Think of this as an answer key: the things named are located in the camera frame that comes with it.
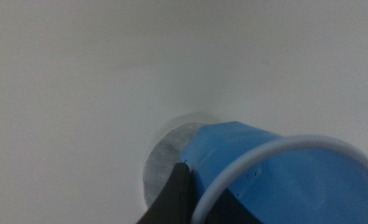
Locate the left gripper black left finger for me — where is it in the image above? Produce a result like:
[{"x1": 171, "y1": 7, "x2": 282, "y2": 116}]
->
[{"x1": 136, "y1": 162, "x2": 195, "y2": 224}]

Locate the round grey cup mat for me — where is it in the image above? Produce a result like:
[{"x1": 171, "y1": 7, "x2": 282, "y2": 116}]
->
[{"x1": 142, "y1": 121, "x2": 210, "y2": 208}]

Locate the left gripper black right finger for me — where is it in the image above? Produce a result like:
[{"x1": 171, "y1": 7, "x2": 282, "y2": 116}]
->
[{"x1": 206, "y1": 190, "x2": 263, "y2": 224}]

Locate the blue plastic cup white rim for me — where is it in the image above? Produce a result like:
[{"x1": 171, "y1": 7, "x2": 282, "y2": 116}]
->
[{"x1": 180, "y1": 120, "x2": 368, "y2": 224}]

